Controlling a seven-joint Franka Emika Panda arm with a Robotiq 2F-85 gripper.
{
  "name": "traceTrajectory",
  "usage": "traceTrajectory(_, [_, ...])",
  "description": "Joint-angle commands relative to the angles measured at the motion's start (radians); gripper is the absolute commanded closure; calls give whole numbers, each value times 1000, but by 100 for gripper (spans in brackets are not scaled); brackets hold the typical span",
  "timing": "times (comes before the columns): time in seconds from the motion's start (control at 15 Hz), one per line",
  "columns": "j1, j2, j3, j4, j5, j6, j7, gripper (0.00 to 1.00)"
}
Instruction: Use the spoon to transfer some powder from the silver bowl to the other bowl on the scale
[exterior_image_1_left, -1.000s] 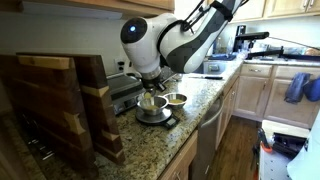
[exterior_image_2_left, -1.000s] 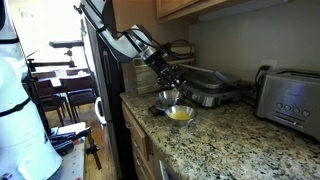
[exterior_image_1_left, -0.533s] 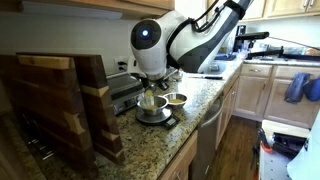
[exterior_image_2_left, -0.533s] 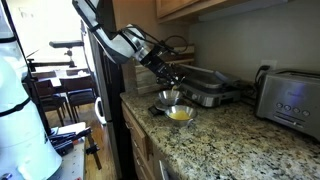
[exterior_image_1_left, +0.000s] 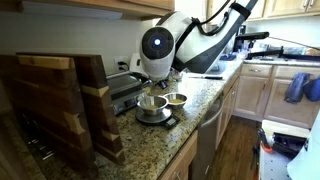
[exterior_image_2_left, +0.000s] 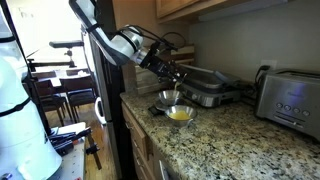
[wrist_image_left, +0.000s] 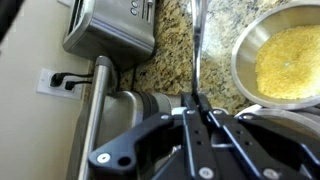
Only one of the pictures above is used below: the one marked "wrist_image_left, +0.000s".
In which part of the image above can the white wall outlet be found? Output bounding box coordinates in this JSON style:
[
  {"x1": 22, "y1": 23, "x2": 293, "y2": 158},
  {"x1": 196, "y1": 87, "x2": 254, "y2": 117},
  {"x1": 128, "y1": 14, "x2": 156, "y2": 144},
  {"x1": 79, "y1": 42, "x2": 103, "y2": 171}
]
[{"x1": 35, "y1": 67, "x2": 85, "y2": 101}]

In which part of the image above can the black power plug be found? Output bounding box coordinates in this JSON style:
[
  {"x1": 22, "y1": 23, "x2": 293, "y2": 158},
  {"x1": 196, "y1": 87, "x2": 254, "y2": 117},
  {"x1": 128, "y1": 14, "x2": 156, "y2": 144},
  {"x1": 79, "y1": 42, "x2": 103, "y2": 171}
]
[
  {"x1": 64, "y1": 79, "x2": 94, "y2": 92},
  {"x1": 49, "y1": 71, "x2": 95, "y2": 88}
]

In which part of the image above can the silver bowl with yellow powder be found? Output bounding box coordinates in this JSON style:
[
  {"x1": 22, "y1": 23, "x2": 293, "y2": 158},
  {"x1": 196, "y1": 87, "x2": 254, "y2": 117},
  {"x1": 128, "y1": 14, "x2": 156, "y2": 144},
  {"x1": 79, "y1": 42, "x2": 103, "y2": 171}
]
[{"x1": 230, "y1": 0, "x2": 320, "y2": 112}]

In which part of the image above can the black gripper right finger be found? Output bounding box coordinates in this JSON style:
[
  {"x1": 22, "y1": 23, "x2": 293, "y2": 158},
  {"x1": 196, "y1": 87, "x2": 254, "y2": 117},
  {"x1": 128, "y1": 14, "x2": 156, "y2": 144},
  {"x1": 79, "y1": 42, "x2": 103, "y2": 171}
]
[{"x1": 196, "y1": 93, "x2": 320, "y2": 180}]

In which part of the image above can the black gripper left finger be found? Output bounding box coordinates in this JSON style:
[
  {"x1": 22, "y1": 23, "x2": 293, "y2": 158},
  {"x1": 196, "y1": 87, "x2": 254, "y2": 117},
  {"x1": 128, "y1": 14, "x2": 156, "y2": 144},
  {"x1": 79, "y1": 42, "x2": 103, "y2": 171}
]
[{"x1": 88, "y1": 93, "x2": 219, "y2": 180}]

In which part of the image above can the silver metal spoon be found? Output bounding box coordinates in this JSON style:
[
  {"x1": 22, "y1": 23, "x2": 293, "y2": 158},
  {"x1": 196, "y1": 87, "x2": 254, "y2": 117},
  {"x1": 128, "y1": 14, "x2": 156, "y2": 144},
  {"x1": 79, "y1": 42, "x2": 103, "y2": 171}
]
[{"x1": 189, "y1": 0, "x2": 210, "y2": 98}]

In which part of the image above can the stainless steel contact grill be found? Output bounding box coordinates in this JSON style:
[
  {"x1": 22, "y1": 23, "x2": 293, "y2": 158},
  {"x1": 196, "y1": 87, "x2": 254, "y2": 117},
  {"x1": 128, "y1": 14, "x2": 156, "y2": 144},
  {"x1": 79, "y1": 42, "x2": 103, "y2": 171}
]
[{"x1": 64, "y1": 55, "x2": 183, "y2": 180}]

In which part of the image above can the stainless steel toaster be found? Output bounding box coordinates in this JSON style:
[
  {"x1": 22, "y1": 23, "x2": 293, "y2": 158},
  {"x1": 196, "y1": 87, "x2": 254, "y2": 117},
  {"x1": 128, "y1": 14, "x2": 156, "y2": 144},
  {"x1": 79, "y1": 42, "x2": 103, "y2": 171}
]
[{"x1": 62, "y1": 0, "x2": 158, "y2": 69}]

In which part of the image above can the silver bowl on scale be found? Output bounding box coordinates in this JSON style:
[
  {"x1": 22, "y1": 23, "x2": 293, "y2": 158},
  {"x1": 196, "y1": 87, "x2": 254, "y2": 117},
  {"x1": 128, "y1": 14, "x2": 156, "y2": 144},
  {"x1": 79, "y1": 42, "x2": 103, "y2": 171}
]
[{"x1": 233, "y1": 103, "x2": 320, "y2": 138}]

